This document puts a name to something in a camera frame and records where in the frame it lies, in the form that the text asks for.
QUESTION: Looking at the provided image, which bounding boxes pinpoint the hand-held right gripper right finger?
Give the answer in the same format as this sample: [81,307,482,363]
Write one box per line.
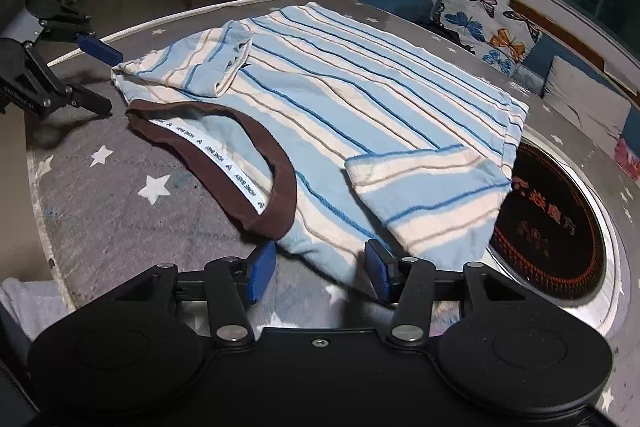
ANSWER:
[364,239,521,348]

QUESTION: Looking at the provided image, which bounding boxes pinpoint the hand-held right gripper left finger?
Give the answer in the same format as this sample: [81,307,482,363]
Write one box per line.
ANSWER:
[107,239,277,350]

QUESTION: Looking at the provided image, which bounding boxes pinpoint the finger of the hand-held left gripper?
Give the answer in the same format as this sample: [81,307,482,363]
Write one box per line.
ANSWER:
[37,9,124,66]
[20,42,113,118]

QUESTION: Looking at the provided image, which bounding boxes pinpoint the blue white striped shirt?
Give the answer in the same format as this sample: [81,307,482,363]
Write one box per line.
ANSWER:
[110,1,531,298]

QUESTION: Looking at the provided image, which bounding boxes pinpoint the round black induction cooktop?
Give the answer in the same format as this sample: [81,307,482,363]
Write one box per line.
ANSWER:
[487,127,631,338]

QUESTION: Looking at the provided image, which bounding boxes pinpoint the person's grey clothing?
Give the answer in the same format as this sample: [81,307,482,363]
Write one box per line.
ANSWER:
[0,277,61,343]

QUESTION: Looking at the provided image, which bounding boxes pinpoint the beige pillow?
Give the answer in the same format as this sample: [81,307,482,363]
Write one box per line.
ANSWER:
[542,56,632,142]

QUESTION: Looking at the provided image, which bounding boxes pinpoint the butterfly print cushion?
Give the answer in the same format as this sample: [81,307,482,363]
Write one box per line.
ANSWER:
[432,0,543,80]

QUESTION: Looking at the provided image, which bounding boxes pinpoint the pink cloth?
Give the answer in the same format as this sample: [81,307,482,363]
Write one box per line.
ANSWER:
[614,137,640,180]

